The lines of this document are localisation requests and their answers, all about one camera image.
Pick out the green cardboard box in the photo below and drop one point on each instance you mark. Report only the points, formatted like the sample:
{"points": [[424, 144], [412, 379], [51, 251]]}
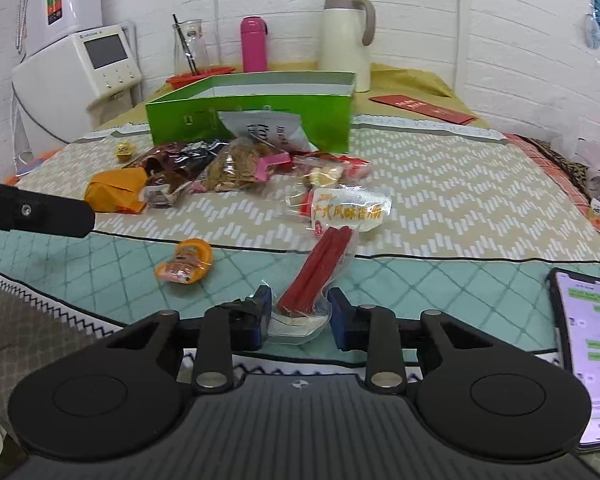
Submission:
{"points": [[190, 115]]}

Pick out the brown dried fruit packet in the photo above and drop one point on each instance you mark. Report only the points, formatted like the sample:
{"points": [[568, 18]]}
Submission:
{"points": [[166, 184]]}

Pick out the red sausage stick packet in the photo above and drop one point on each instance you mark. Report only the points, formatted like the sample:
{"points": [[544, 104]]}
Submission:
{"points": [[325, 260]]}

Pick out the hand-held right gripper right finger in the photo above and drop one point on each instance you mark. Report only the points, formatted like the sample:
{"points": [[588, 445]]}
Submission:
{"points": [[339, 322]]}

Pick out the brown snack packet pink label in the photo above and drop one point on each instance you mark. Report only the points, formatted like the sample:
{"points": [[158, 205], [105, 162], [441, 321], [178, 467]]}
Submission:
{"points": [[230, 167]]}

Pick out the red plastic basket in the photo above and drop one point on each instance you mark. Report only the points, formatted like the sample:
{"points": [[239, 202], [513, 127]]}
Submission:
{"points": [[215, 70]]}

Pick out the white snack pouch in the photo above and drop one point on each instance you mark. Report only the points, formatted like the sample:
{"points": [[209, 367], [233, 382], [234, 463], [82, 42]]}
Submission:
{"points": [[275, 130]]}

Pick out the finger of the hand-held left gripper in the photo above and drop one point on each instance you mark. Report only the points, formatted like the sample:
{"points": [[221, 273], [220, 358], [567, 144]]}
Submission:
{"points": [[40, 210]]}

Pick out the cream thermos jug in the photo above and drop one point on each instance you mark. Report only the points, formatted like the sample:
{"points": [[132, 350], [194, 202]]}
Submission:
{"points": [[345, 40]]}

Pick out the white printed sausage packet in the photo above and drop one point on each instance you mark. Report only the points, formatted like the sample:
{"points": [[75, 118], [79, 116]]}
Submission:
{"points": [[350, 210]]}

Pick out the white wall pipe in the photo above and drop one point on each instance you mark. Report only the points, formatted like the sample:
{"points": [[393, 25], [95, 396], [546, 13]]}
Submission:
{"points": [[460, 20], [216, 10]]}

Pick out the white appliance with screen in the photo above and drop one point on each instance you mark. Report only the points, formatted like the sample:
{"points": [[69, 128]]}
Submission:
{"points": [[55, 77]]}

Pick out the grey patterned cloth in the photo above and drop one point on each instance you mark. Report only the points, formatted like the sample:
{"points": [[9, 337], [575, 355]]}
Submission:
{"points": [[20, 330]]}

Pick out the smartphone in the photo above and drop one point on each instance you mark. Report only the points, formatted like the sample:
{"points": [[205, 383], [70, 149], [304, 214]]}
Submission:
{"points": [[590, 335]]}

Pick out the glass carafe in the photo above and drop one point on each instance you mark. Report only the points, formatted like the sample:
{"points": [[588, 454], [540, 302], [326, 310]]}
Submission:
{"points": [[197, 45]]}

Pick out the clear packet of candies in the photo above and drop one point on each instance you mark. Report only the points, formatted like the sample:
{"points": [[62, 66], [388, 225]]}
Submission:
{"points": [[325, 172]]}

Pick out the pink thermos bottle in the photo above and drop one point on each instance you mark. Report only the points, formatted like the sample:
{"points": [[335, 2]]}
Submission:
{"points": [[254, 45]]}

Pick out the small orange round snack packet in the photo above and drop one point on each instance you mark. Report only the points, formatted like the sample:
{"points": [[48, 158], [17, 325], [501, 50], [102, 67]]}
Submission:
{"points": [[185, 262]]}

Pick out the dark red snack packet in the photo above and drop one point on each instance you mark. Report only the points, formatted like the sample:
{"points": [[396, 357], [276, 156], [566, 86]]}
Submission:
{"points": [[172, 156]]}

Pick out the beige green patterned mat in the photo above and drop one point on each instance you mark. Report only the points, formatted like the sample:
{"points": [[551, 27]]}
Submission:
{"points": [[455, 185]]}

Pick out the black straw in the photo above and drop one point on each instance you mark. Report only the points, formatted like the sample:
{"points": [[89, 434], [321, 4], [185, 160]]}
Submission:
{"points": [[182, 42]]}

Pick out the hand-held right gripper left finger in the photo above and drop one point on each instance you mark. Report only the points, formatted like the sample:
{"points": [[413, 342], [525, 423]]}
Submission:
{"points": [[261, 317]]}

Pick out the small yellow snack cup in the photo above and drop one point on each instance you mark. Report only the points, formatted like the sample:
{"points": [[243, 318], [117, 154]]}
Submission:
{"points": [[125, 151]]}

